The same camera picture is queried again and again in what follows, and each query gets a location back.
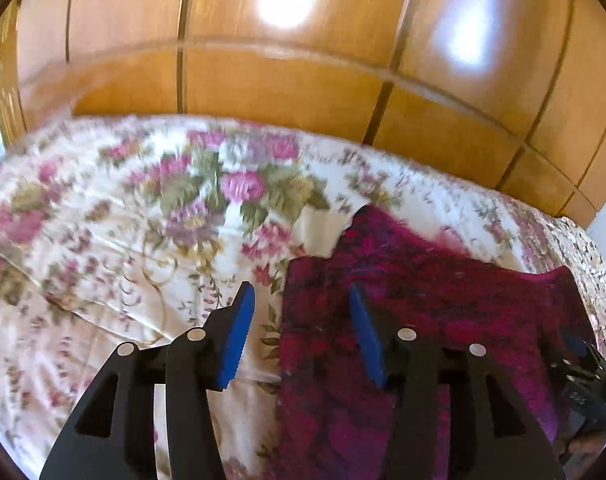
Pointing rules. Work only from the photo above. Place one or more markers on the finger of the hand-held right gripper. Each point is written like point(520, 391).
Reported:
point(578, 345)

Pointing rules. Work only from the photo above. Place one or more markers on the red floral knit sweater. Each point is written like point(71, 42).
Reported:
point(433, 300)

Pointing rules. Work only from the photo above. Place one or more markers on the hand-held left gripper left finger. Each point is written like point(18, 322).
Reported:
point(238, 332)

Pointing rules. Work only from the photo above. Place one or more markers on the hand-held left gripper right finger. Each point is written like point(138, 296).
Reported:
point(367, 335)

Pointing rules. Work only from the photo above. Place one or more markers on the floral bedspread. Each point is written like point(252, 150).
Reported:
point(133, 220)

